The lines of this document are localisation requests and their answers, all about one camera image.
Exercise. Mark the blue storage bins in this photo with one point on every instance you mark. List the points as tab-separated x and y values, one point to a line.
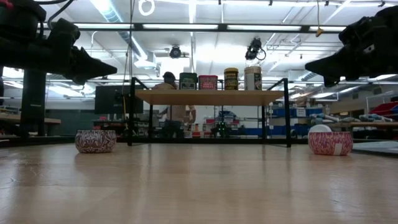
298	112

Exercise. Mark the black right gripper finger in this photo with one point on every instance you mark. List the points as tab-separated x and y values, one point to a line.
331	81
326	65

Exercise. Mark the person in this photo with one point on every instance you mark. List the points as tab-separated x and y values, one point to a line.
177	113

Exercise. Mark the black overhead beam with lights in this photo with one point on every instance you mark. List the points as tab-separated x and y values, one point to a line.
217	27

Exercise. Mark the tan-lidded cardboard seasoning canister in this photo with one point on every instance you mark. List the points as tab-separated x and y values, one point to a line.
252	78

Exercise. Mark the black upright column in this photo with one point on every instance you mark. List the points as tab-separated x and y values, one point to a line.
33	102

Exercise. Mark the black monitor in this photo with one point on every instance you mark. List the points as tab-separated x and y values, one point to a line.
105	99

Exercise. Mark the maroon patterned candle tin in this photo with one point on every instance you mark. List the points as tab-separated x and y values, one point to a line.
95	141

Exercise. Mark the wooden shelf with black frame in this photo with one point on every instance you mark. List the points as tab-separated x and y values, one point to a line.
202	97

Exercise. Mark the white trash can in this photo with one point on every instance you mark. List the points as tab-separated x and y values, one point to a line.
320	127

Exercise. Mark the dark green black pepper tin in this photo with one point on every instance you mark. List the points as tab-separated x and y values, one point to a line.
188	81

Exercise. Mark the red storage bin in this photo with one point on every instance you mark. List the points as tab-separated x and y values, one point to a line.
385	109

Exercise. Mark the wooden side table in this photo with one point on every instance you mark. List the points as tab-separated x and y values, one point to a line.
51	121

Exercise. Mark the red-lidded smoked paprika tin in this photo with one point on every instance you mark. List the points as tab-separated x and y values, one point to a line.
207	82

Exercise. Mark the long wooden workbench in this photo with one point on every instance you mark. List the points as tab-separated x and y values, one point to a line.
373	125

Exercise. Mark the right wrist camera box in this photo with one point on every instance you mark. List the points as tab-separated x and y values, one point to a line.
356	31

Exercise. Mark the round black ceiling device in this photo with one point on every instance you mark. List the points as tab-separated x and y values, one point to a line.
175	52

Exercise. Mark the yellow-lidded crunchy onion shaker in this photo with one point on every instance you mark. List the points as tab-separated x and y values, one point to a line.
231	79

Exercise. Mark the red patterned candle tin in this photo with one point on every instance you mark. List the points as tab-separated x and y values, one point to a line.
330	143

